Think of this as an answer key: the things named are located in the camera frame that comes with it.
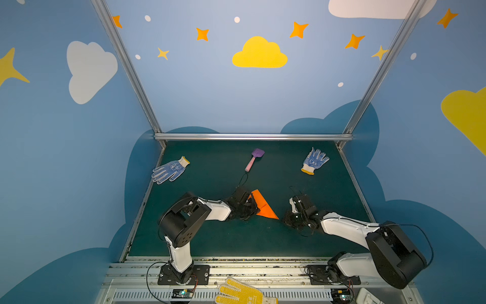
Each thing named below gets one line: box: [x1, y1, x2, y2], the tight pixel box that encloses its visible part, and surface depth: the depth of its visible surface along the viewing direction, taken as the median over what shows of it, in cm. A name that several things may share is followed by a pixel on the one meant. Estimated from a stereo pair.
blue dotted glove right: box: [300, 146, 330, 176], surface depth 115 cm
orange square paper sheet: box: [246, 188, 280, 220], surface depth 95 cm
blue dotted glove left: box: [151, 155, 191, 185], surface depth 110 cm
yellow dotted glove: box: [214, 276, 279, 304], surface depth 72 cm
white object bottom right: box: [355, 287, 386, 304], surface depth 70 cm
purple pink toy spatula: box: [244, 148, 266, 173], surface depth 116 cm
